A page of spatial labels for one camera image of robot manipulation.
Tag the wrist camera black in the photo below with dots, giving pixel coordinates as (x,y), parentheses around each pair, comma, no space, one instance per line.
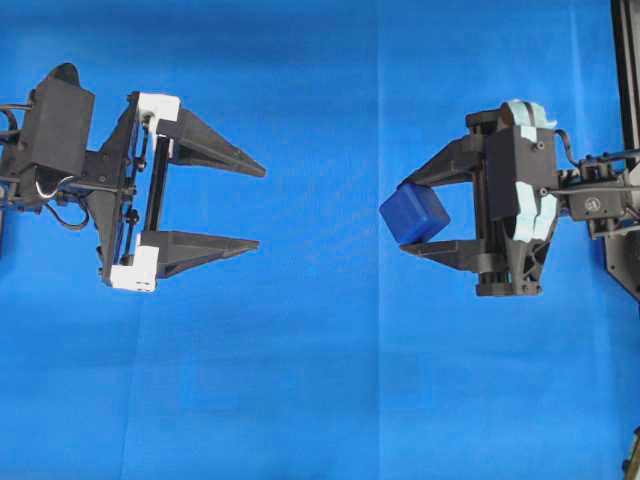
(521,160)
(55,131)

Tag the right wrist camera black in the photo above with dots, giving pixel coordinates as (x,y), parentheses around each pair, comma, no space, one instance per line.
(521,160)

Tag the left gripper body white brackets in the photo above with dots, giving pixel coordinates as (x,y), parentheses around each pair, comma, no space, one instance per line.
(111,189)

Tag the blue table cloth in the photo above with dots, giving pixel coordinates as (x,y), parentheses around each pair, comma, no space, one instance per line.
(328,353)

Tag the blue block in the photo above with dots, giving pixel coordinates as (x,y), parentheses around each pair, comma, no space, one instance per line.
(413,213)

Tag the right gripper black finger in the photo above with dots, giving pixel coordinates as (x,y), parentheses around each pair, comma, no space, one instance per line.
(455,163)
(457,254)

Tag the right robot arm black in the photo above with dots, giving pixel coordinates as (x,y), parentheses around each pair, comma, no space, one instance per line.
(603,194)

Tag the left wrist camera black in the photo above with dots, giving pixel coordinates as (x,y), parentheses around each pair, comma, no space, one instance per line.
(55,131)

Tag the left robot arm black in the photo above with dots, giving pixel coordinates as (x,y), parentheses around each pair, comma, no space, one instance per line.
(38,187)

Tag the black aluminium frame post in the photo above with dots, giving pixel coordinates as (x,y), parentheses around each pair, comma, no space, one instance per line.
(625,21)

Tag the right camera cable black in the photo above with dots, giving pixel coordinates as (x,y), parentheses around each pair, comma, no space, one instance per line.
(566,142)

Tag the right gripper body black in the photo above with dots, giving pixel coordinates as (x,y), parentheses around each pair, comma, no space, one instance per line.
(520,263)

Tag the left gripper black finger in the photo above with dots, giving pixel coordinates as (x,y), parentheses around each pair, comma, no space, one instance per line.
(197,144)
(181,251)

